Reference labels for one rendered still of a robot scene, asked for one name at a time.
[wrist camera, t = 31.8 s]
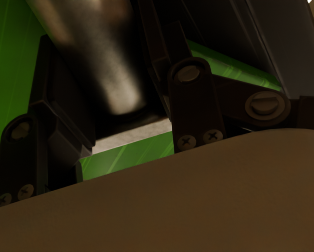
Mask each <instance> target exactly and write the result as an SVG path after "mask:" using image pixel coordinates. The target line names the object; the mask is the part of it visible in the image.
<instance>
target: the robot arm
mask: <svg viewBox="0 0 314 252"><path fill-rule="evenodd" d="M137 1H138V4H135V5H133V6H134V11H135V16H136V21H137V26H138V31H139V36H140V41H141V46H142V51H143V56H144V61H145V64H146V67H147V70H148V73H149V75H150V77H151V80H152V82H153V84H154V86H155V89H156V91H157V93H158V95H159V97H160V100H161V102H162V104H163V106H164V109H165V111H166V113H167V116H168V118H169V120H170V122H171V124H172V134H173V144H174V154H172V155H169V156H166V157H162V158H159V159H156V160H152V161H149V162H146V163H142V164H139V165H136V166H132V167H129V168H126V169H122V170H119V171H116V172H113V173H109V174H106V175H103V176H99V177H96V178H93V179H90V180H86V181H83V172H82V165H81V163H80V162H79V159H83V158H87V157H90V156H92V155H93V150H92V147H94V146H95V145H96V133H95V115H94V114H95V107H94V105H93V104H92V102H91V101H90V99H89V98H88V96H87V95H86V93H85V91H84V90H83V88H82V87H81V85H80V84H79V82H78V81H77V79H76V78H75V76H74V74H73V73H72V71H71V70H70V68H69V67H68V65H67V64H66V62H65V61H64V59H63V58H62V56H61V54H60V53H59V51H58V50H57V48H56V47H55V45H54V44H53V42H52V41H51V39H50V38H49V36H48V34H45V35H43V36H41V38H40V43H39V49H38V55H37V60H36V66H35V72H34V77H33V83H32V88H31V94H30V100H29V105H28V111H27V113H25V114H22V115H20V116H18V117H16V118H14V119H13V120H12V121H10V122H9V123H8V124H7V126H6V127H5V128H4V130H3V132H2V135H1V142H0V252H314V96H302V95H300V96H299V99H289V98H288V97H287V96H286V95H284V94H283V93H282V92H280V91H277V90H274V89H271V88H267V87H263V86H259V85H255V84H251V83H247V82H243V81H239V80H235V79H231V78H227V77H223V76H219V75H216V74H212V72H211V68H210V65H209V63H208V61H206V60H205V59H203V58H200V57H194V56H193V55H192V53H191V50H190V47H189V45H188V42H187V39H186V37H185V34H184V31H183V29H182V26H181V23H180V21H179V20H178V21H175V22H172V23H170V24H167V25H164V26H161V24H160V21H159V18H158V15H157V12H156V10H155V7H154V4H153V1H152V0H137Z"/></svg>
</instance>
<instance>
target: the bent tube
mask: <svg viewBox="0 0 314 252"><path fill-rule="evenodd" d="M25 1H26V2H27V4H28V5H29V7H30V8H31V10H32V11H33V13H34V14H35V16H36V18H37V19H38V21H39V22H40V24H41V25H42V27H43V28H44V30H45V31H46V33H47V34H48V36H49V38H50V39H51V41H52V42H53V44H54V45H55V47H56V48H57V50H58V51H59V53H60V54H61V56H62V58H63V59H64V61H65V62H66V64H67V65H68V67H69V68H70V70H71V71H72V73H73V74H74V76H75V78H76V79H77V81H78V82H79V84H80V85H81V87H82V88H83V90H84V91H85V93H86V95H87V96H88V98H89V99H90V101H91V102H92V104H93V105H94V107H95V114H94V115H95V133H96V145H95V146H94V147H92V150H93V154H96V153H100V152H103V151H106V150H110V149H113V148H116V147H120V146H123V145H126V144H130V143H133V142H136V141H140V140H143V139H146V138H150V137H153V136H156V135H160V134H163V133H166V132H170V131H172V124H171V122H170V120H169V118H168V116H167V113H166V111H165V109H164V106H163V104H162V102H161V100H160V97H159V95H158V93H157V91H156V89H155V86H154V84H153V82H152V80H151V77H150V75H149V73H148V70H147V67H146V64H145V61H144V56H143V51H142V46H141V41H140V36H139V31H138V26H137V21H136V16H135V13H134V10H133V8H132V5H131V2H130V0H25Z"/></svg>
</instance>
